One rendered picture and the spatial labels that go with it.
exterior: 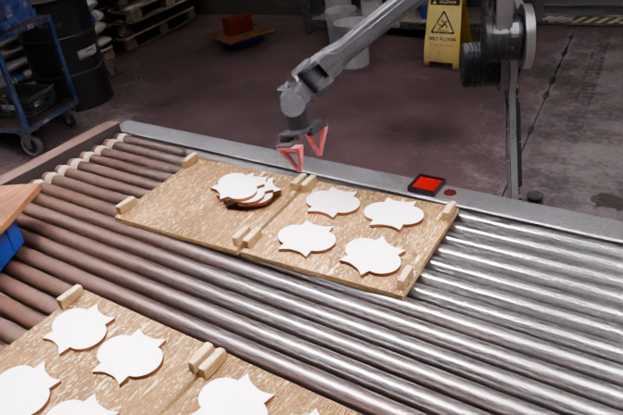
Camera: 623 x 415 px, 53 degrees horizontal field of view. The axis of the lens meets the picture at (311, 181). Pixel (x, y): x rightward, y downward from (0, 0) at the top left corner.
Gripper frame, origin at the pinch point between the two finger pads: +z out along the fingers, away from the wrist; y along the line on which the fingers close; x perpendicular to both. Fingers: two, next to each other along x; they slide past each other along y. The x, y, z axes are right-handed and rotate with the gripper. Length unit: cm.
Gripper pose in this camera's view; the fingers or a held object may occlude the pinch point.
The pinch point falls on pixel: (309, 160)
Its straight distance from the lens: 154.8
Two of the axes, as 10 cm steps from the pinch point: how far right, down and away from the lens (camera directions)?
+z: 2.5, 9.0, 3.6
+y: 5.1, -4.4, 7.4
